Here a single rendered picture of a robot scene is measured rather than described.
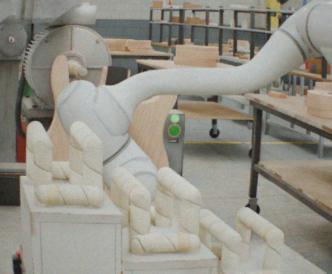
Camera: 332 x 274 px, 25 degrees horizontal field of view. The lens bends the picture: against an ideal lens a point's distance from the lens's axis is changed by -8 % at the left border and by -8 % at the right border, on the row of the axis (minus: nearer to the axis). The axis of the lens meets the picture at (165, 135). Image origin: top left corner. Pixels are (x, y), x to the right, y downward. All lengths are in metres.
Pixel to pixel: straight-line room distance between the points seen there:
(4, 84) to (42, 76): 3.44
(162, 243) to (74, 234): 0.15
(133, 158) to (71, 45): 0.70
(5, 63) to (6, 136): 0.56
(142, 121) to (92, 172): 0.80
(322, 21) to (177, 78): 0.35
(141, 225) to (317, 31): 0.65
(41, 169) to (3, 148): 4.54
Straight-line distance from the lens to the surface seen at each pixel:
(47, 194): 1.18
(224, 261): 1.30
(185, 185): 1.27
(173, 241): 1.24
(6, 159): 5.72
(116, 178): 1.35
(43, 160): 1.18
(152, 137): 1.99
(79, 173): 1.36
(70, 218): 1.17
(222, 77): 1.67
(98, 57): 2.25
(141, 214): 1.22
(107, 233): 1.18
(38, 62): 2.23
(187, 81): 1.64
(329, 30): 1.60
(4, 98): 5.67
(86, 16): 2.29
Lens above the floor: 1.40
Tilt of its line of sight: 8 degrees down
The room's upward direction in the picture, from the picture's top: 3 degrees clockwise
